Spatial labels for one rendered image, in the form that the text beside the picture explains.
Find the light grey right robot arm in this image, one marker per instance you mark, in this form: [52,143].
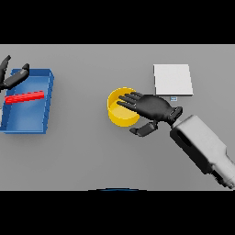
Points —
[202,143]

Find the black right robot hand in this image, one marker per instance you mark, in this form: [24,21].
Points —
[153,107]

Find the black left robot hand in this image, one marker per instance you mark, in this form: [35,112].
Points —
[13,78]

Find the pale square measuring scale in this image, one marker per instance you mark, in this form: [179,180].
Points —
[173,79]

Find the red beaker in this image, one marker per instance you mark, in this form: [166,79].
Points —
[24,97]

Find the blue tray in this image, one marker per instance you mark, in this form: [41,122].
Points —
[26,113]

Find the yellow bowl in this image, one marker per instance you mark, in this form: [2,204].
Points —
[120,114]

